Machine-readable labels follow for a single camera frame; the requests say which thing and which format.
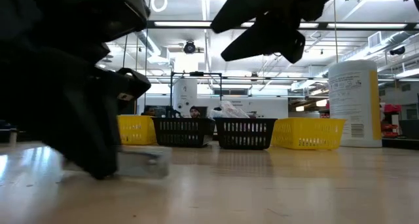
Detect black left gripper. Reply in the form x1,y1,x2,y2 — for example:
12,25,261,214
0,50,153,181

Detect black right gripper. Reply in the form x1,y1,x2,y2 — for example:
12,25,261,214
211,0,356,65

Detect nail clipper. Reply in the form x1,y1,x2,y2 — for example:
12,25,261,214
116,144,173,180

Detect yellow plastic basket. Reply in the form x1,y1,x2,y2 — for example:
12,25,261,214
117,114,158,146
270,117,346,151

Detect person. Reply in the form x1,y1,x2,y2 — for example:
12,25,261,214
189,105,203,119
141,105,157,117

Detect black plastic basket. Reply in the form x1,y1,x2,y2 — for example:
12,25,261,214
214,117,278,151
152,117,216,149

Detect white pillar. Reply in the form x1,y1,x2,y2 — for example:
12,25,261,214
172,78,198,119

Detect black overhead beam with lights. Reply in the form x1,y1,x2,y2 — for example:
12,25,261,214
145,20,419,31

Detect white wipes canister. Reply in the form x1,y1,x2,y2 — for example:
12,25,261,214
328,59,383,149

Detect red storage bins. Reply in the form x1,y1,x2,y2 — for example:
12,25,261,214
379,103,402,139

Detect dark storage crate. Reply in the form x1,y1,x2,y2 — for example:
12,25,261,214
399,119,419,140

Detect black overhead camera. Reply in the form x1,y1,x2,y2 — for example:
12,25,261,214
183,39,197,55

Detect black tubular stand frame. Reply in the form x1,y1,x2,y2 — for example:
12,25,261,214
169,71,223,119

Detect tan hanging cord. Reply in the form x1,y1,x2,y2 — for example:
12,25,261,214
134,32,139,116

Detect thin black hanging cable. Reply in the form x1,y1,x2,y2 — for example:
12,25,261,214
143,29,149,107

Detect white cable loop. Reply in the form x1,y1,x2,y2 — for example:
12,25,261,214
150,0,169,13

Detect silver ventilation duct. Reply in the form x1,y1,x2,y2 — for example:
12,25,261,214
134,29,163,56
340,29,419,66

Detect black aluminium table frame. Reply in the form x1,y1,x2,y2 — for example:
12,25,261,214
205,132,419,149

